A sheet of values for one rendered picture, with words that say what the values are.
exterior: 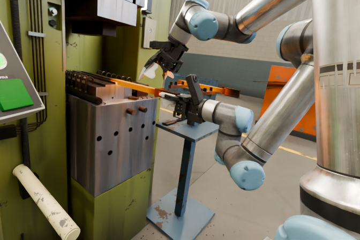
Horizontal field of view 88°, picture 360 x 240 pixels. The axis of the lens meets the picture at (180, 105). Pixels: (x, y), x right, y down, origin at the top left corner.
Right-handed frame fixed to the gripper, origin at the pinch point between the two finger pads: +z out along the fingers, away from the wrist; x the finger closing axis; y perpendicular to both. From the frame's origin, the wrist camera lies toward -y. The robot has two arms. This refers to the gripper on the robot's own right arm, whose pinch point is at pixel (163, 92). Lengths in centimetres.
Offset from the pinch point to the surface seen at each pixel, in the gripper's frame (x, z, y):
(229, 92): 45.6, -10.3, 1.3
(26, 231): -37, 42, 71
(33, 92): -38.9, 14.2, -0.2
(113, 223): -5, 22, 77
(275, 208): 109, -46, 101
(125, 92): 3.5, 27.7, 5.6
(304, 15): 758, 32, -210
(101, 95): -9.8, 27.7, 5.9
